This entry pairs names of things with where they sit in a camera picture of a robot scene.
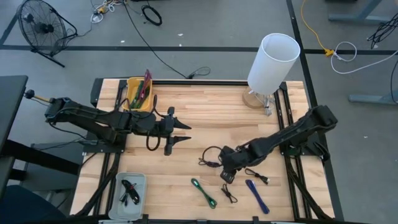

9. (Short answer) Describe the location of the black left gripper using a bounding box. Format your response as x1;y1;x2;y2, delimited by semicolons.
149;106;192;156

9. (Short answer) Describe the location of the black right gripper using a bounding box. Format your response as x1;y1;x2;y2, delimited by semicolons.
219;145;249;184

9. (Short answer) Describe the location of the black USB cable bundle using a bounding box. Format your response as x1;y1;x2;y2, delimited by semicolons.
198;157;222;169
119;185;133;207
244;167;271;185
221;184;239;204

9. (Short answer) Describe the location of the long green braided cable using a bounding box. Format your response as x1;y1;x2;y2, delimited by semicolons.
190;177;218;210

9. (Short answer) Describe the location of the blue braided cable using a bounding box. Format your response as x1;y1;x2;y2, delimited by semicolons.
244;179;271;215

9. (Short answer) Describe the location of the magenta braided cable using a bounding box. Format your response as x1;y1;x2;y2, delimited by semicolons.
136;68;153;108

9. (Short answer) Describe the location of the black USB cable red strap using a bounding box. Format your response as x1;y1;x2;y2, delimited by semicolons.
120;179;141;205

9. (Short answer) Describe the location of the grey plastic bin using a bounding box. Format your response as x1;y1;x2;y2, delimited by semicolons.
108;172;147;222

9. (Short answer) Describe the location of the yellow plastic bin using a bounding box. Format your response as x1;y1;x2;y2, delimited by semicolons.
122;77;155;113

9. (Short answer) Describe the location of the white shade table lamp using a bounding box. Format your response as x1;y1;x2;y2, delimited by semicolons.
241;32;302;110

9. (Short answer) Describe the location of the grey cabinet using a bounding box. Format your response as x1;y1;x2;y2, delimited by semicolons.
23;141;86;192

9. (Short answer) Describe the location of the black floor fan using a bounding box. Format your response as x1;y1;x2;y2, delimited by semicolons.
17;0;78;68

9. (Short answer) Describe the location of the black desk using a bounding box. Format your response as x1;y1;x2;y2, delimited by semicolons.
0;74;29;156

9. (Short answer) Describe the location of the blue chair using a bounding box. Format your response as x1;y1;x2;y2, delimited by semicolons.
0;185;68;224

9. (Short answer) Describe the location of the white lamp cord bundle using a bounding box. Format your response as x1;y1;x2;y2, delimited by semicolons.
253;91;277;116

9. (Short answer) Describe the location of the long black floor cable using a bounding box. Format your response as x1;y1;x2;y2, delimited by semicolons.
123;0;211;80

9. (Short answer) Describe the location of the coiled black floor cable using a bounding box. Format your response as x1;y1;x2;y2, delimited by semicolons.
141;4;163;26

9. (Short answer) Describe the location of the white floor cable tangle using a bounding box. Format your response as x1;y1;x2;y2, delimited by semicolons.
90;0;124;24

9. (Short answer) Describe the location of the yellow extension cord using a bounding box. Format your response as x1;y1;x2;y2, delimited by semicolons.
300;0;335;58

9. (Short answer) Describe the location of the grey desk leg frame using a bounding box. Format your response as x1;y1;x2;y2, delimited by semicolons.
328;0;398;26
348;93;398;106

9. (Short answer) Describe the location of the yellow-handled black tool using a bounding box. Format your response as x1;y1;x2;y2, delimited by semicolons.
24;89;52;103

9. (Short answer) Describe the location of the black floor cable bundle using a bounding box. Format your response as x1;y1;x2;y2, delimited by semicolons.
366;18;398;49

